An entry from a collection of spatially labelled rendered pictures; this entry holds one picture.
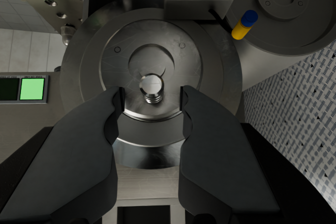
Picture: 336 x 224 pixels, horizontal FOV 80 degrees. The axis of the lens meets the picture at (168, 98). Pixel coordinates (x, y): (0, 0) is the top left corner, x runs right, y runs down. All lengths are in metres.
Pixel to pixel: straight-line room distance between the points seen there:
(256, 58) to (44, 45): 2.92
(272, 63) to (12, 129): 0.55
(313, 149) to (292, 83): 0.09
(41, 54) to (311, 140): 2.92
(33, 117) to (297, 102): 0.53
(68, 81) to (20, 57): 2.88
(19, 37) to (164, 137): 3.05
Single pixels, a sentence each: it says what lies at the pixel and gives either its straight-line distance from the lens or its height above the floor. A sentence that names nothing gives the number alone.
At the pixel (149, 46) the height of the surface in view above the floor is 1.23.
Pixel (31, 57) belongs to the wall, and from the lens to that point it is 3.02.
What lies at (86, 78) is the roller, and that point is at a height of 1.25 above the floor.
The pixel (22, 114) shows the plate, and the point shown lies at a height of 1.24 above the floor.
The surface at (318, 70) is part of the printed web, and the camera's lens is 0.27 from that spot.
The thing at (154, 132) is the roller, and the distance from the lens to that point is 0.15.
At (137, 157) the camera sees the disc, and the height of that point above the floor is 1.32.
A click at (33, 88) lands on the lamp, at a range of 0.58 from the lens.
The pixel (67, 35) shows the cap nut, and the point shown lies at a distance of 0.58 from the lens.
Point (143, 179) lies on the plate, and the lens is 0.50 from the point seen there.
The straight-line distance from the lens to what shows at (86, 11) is 0.21.
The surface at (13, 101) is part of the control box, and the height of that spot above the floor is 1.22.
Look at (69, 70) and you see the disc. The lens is 0.18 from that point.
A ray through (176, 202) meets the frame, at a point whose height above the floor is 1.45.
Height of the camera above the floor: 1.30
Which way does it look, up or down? 10 degrees down
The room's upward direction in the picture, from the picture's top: 179 degrees clockwise
